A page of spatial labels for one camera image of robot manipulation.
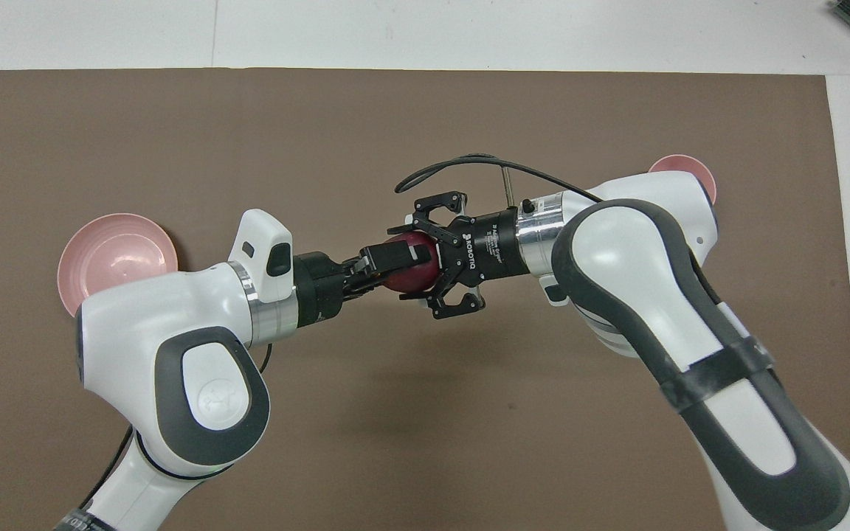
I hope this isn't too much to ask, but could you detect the pink plate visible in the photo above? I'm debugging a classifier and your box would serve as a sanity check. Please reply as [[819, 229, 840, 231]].
[[57, 213, 179, 319]]

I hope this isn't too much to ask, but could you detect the pink bowl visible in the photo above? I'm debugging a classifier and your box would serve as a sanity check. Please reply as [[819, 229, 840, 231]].
[[647, 153, 719, 209]]

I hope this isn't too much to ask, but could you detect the dark red apple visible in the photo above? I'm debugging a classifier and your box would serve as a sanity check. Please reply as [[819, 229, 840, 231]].
[[382, 231, 443, 294]]

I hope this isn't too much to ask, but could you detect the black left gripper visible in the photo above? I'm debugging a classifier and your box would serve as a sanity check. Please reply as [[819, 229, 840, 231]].
[[293, 241, 435, 327]]

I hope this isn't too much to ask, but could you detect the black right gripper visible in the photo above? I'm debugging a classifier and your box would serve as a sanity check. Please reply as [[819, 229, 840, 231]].
[[385, 190, 523, 321]]

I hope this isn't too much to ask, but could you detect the brown table mat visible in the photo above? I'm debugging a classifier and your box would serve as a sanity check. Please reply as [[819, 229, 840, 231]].
[[0, 68, 850, 531]]

